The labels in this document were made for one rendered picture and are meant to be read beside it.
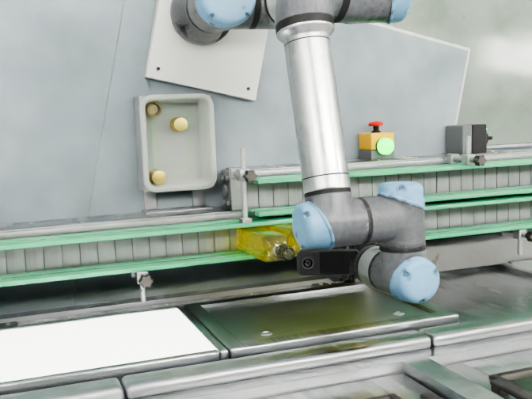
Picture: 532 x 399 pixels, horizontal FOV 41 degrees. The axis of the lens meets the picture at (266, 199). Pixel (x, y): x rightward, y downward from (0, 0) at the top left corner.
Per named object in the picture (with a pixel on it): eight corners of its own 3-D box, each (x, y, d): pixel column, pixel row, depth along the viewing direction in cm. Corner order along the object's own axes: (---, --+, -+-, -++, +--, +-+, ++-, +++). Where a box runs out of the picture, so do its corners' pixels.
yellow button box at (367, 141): (358, 158, 190) (371, 160, 183) (357, 131, 189) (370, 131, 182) (381, 157, 193) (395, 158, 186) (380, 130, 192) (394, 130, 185)
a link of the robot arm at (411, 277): (442, 251, 112) (444, 303, 113) (406, 241, 123) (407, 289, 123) (400, 256, 110) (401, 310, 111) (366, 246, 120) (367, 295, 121)
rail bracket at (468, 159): (443, 164, 185) (475, 166, 173) (442, 135, 184) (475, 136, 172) (456, 163, 186) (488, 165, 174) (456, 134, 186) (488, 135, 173)
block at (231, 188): (220, 208, 171) (229, 211, 165) (218, 169, 170) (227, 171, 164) (234, 207, 173) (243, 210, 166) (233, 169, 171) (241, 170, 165)
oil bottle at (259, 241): (236, 248, 167) (267, 264, 147) (234, 225, 166) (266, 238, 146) (258, 246, 169) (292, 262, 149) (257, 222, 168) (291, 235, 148)
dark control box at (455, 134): (444, 153, 200) (462, 154, 192) (444, 125, 199) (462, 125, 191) (469, 152, 202) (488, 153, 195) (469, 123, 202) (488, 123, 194)
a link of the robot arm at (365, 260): (368, 294, 121) (366, 247, 120) (355, 289, 125) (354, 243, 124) (406, 289, 123) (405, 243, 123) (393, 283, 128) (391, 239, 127)
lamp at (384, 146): (375, 155, 184) (381, 155, 181) (375, 138, 183) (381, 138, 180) (390, 153, 185) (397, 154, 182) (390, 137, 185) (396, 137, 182)
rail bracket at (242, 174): (229, 219, 165) (247, 226, 153) (226, 147, 163) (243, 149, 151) (241, 218, 166) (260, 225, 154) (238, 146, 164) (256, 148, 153)
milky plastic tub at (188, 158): (138, 190, 170) (145, 193, 162) (132, 96, 168) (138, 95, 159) (207, 185, 176) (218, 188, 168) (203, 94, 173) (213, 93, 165)
